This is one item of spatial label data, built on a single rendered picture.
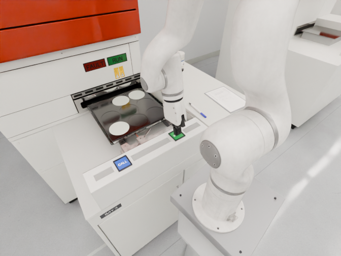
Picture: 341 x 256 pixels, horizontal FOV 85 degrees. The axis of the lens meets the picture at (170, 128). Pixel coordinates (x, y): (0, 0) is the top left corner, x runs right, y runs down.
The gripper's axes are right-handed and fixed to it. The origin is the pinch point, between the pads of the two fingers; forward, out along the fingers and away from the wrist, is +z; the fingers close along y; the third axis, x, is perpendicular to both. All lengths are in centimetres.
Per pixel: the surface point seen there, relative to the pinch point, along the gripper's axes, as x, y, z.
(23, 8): -33, -44, -50
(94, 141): -29.7, -35.3, 10.2
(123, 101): -5.1, -46.9, -0.4
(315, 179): 129, 27, 107
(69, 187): -57, -73, 61
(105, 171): -32.6, -1.7, 3.5
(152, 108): 5.3, -30.8, 3.1
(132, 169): -24.2, 3.3, 4.2
